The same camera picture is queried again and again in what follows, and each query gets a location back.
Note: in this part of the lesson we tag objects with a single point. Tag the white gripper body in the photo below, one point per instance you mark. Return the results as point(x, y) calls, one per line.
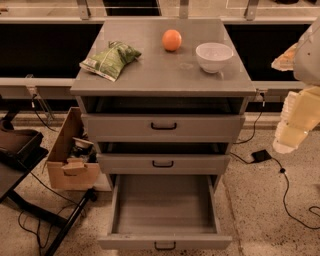
point(308, 60)

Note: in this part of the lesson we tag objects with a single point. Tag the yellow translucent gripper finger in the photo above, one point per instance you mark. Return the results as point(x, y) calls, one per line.
point(287, 138)
point(285, 61)

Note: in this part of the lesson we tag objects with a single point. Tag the green jalapeno chip bag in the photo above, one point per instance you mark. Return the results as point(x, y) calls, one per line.
point(110, 62)

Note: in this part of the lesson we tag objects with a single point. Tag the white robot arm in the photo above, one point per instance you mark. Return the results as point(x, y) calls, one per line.
point(307, 59)

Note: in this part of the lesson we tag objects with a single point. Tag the grey drawer cabinet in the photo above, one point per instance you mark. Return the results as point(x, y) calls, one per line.
point(162, 82)

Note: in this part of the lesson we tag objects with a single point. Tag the grey bottom drawer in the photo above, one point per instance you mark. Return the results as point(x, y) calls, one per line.
point(164, 213)

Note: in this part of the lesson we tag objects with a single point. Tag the grey drawer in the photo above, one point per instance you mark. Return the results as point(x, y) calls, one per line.
point(164, 164)
point(164, 213)
point(162, 128)

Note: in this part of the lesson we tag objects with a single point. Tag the grey middle drawer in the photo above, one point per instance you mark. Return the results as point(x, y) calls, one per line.
point(164, 164)

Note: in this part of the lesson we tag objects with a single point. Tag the grey top drawer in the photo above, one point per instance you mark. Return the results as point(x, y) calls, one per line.
point(162, 128)

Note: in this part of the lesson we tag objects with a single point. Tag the black power adapter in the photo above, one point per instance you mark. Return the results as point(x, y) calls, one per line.
point(260, 156)

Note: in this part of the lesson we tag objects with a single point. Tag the white bowl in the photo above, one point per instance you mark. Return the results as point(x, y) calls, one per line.
point(212, 57)

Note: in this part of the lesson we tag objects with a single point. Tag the orange fruit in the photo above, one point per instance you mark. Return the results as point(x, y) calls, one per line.
point(171, 40)

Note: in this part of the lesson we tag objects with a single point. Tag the jar in cardboard box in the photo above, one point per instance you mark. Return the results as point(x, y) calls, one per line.
point(81, 149)

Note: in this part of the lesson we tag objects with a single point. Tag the cardboard box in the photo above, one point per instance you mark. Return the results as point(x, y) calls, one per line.
point(66, 172)

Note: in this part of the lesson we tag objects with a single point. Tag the black stand frame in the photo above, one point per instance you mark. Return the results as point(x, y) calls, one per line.
point(13, 171)

